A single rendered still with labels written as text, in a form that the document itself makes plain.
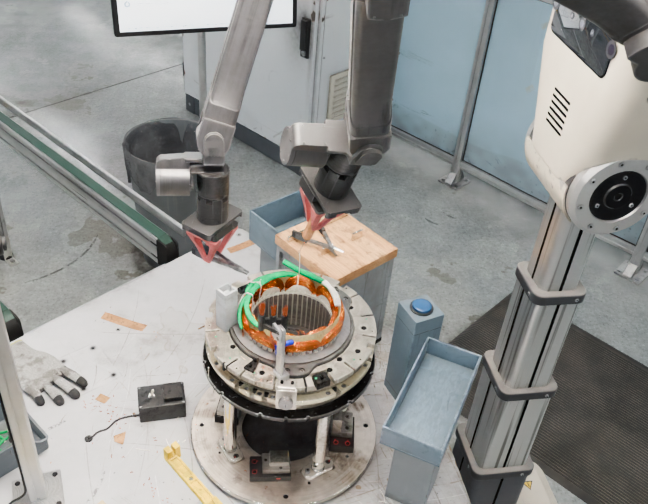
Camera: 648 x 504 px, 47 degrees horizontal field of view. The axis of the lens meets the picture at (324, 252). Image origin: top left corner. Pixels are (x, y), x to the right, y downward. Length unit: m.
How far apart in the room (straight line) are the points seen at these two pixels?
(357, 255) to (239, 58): 0.56
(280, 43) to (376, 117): 2.72
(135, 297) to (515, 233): 2.22
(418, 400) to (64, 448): 0.73
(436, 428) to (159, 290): 0.89
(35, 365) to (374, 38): 1.20
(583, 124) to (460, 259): 2.30
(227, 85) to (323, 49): 2.30
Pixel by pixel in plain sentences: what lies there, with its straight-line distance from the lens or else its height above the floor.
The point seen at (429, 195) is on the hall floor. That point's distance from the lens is 3.87.
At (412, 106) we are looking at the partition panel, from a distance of 4.03.
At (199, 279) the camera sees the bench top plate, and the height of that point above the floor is 0.78.
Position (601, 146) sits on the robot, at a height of 1.53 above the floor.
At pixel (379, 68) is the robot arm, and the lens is 0.89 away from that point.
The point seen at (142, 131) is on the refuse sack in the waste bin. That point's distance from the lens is 3.18.
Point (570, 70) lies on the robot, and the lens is 1.26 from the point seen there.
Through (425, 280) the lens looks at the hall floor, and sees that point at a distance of 3.31.
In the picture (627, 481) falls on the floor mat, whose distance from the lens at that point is 2.80.
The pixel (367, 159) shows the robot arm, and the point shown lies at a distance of 1.06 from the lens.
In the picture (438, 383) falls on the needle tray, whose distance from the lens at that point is 1.45.
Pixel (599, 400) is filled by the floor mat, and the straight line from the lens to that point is 3.01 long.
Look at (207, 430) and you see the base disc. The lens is 1.62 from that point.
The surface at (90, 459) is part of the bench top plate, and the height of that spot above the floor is 0.78.
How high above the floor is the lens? 2.06
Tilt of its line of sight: 38 degrees down
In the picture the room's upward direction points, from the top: 5 degrees clockwise
